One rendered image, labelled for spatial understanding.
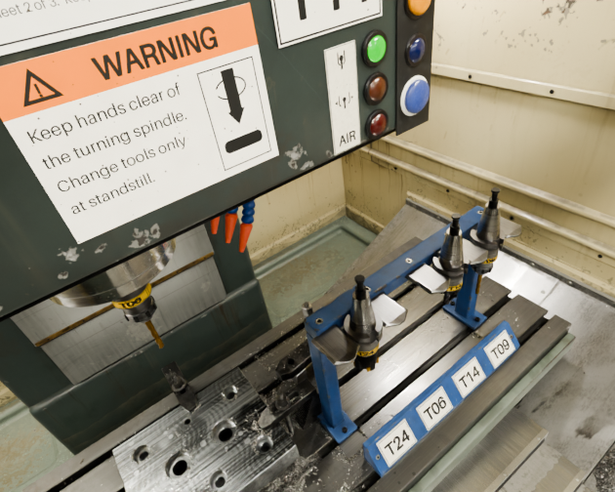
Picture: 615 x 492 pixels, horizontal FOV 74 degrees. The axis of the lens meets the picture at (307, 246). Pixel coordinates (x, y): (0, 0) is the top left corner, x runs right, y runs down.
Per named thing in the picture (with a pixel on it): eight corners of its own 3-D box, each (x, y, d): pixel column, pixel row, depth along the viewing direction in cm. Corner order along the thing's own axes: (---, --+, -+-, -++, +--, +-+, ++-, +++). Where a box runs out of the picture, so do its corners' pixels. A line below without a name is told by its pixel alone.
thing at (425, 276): (455, 283, 73) (456, 280, 73) (435, 299, 71) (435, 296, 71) (425, 266, 78) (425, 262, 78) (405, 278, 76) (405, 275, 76)
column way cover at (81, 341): (233, 298, 122) (176, 137, 90) (70, 391, 104) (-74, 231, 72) (225, 289, 126) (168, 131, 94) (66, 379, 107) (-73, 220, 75)
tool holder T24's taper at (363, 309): (365, 308, 70) (363, 280, 65) (382, 325, 66) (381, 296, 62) (344, 320, 68) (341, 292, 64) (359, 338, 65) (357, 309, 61)
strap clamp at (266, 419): (322, 415, 90) (314, 376, 81) (272, 454, 85) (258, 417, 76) (313, 404, 92) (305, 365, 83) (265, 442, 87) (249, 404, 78)
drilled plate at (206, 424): (300, 457, 80) (296, 444, 77) (160, 571, 68) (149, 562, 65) (243, 379, 95) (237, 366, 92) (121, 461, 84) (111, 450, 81)
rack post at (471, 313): (487, 319, 104) (508, 225, 86) (473, 331, 102) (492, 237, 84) (455, 299, 111) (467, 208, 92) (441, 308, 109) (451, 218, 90)
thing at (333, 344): (364, 351, 65) (364, 348, 64) (339, 371, 63) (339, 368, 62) (337, 326, 70) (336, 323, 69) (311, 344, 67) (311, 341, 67)
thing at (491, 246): (484, 230, 85) (485, 221, 83) (510, 244, 81) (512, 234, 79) (462, 243, 83) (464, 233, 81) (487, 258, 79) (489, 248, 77)
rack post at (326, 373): (358, 429, 87) (348, 341, 68) (339, 445, 85) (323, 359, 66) (329, 396, 93) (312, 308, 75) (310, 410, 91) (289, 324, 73)
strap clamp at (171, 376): (212, 426, 92) (191, 389, 82) (198, 435, 90) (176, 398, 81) (188, 386, 100) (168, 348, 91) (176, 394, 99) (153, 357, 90)
